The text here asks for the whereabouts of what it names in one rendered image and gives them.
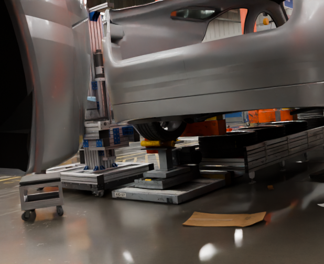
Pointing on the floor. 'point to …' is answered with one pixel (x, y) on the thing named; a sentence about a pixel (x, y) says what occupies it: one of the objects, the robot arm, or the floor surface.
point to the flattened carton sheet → (224, 219)
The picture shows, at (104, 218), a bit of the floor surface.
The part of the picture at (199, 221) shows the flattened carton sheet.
